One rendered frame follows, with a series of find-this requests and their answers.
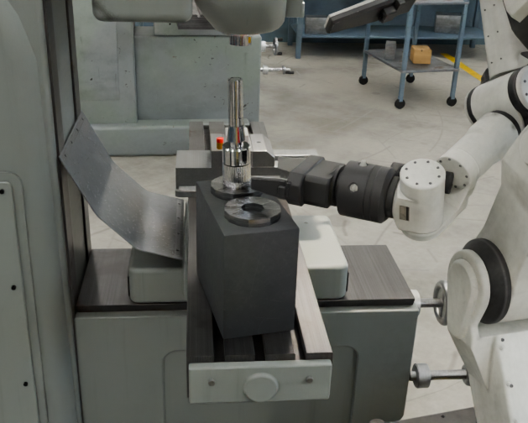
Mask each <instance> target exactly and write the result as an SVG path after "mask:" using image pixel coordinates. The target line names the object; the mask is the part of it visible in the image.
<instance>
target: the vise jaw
mask: <svg viewBox="0 0 528 423"><path fill-rule="evenodd" d="M248 143H249V144H250V152H251V165H252V166H253V167H274V160H275V157H274V152H273V150H272V146H271V143H270V140H269V139H268V138H266V137H265V136H264V135H263V134H249V135H248Z"/></svg>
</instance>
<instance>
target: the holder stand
mask: <svg viewBox="0 0 528 423"><path fill-rule="evenodd" d="M299 234H300V229H299V227H298V226H297V225H296V223H295V222H294V220H293V219H292V218H291V216H290V215H289V213H288V212H287V211H286V209H284V207H283V206H282V204H281V203H280V201H279V200H278V199H277V197H274V196H270V195H267V194H264V193H262V192H259V191H255V190H252V189H251V184H250V185H249V186H248V187H246V188H242V189H230V188H227V187H226V186H225V185H224V184H223V178H222V176H219V177H217V178H215V179H214V180H204V181H197V182H196V272H197V275H198V277H199V280H200V281H201V285H202V288H203V289H204V292H205V294H206V297H207V300H208V302H209V305H210V307H211V309H212V313H213V315H214V317H215V319H216V322H217V325H218V328H219V330H220V333H221V334H222V338H223V339H228V338H235V337H246V336H253V335H259V334H265V333H271V332H283V331H289V330H293V329H294V319H295V292H296V277H297V263H298V248H299Z"/></svg>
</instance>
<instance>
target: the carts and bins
mask: <svg viewBox="0 0 528 423"><path fill-rule="evenodd" d="M443 4H462V5H463V10H462V16H461V22H460V27H459V33H458V39H457V50H456V56H455V62H454V66H453V65H449V64H448V63H446V62H444V61H442V60H439V59H437V58H435V57H433V56H431V52H432V50H431V49H430V47H429V46H428V45H416V44H417V37H418V29H419V22H420V16H421V5H443ZM414 5H416V18H415V25H414V33H413V40H412V46H411V48H410V49H409V46H410V32H411V25H412V17H413V10H414ZM468 5H469V0H416V1H415V2H414V4H413V6H412V7H411V9H410V11H409V12H408V13H407V21H406V29H405V43H404V49H396V41H388V40H386V46H385V49H378V50H369V36H370V26H371V23H367V24H366V30H365V40H364V50H363V68H362V75H361V76H360V77H359V79H358V81H359V83H360V84H362V85H365V84H367V82H368V77H367V76H366V71H367V62H368V55H371V56H372V57H374V58H375V59H377V60H379V61H381V62H383V63H385V64H386V65H388V66H390V67H392V68H394V69H396V70H397V71H399V72H401V73H400V88H399V95H398V99H397V100H396V101H395V106H396V107H397V108H399V109H401V108H403V107H404V106H405V101H404V100H403V96H404V89H405V80H406V81H407V82H409V83H412V82H413V81H414V80H415V76H414V75H413V73H423V72H447V71H453V74H452V85H451V91H450V97H449V98H448V99H447V105H448V106H450V107H452V106H454V105H455V104H456V103H457V99H456V97H455V93H456V87H457V76H458V72H459V70H460V69H459V65H460V59H461V53H462V47H463V36H464V30H465V24H466V18H467V13H468ZM406 73H409V75H407V76H406V78H405V75H406Z"/></svg>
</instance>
